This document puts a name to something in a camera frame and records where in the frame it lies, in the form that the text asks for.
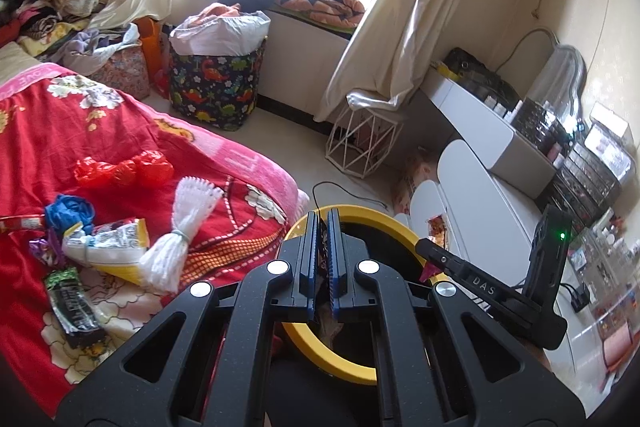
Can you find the small white foam net bundle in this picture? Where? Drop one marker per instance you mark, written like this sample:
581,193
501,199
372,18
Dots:
161,266

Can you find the dark camouflage bag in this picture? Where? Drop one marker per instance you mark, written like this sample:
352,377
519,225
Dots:
476,78

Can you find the black cosmetics organizer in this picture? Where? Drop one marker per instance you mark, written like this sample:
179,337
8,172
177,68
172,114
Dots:
582,186

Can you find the red plastic bag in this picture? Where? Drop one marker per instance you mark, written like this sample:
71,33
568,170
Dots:
149,169

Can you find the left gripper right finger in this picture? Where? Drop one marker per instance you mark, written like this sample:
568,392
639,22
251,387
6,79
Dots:
453,353

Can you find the dinosaur print laundry basket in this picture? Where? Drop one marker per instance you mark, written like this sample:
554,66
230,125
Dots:
218,90

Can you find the black bin with yellow rim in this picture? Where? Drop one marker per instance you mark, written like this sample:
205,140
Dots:
362,289

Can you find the white bag in basket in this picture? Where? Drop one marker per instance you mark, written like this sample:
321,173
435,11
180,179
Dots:
220,30

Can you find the red floral bed blanket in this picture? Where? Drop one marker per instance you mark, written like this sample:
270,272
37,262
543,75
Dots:
50,120

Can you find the right cream curtain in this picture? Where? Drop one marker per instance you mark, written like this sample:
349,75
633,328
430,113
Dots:
389,53

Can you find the blue plastic bag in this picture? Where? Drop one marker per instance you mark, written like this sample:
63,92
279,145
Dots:
68,210

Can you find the white vanity desk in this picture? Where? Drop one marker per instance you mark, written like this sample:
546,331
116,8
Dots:
498,146

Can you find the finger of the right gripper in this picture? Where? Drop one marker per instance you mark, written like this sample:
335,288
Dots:
437,260

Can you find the orange bag on floor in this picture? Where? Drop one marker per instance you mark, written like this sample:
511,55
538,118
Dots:
149,35

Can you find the red snack wrapper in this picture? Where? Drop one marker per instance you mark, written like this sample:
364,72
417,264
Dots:
10,224

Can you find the vanity mirror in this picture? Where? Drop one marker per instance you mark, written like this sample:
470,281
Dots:
559,86

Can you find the dark green snack wrapper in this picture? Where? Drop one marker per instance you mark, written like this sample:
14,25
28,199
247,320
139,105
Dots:
72,309

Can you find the cardboard box on floor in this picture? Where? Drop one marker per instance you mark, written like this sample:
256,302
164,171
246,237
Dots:
420,166

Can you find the floral patterned fabric bag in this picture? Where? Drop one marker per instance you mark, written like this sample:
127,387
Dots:
126,71

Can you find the purple candy wrapper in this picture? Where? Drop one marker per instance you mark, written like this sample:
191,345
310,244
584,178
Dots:
48,250

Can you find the yellow white snack bag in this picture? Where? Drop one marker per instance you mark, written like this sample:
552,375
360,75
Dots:
115,248

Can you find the orange patterned folded blanket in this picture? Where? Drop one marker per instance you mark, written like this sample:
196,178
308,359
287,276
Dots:
343,14

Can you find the white wire frame stool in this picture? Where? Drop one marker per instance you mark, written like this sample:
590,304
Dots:
362,138

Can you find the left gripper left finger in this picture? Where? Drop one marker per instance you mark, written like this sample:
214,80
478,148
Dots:
204,359

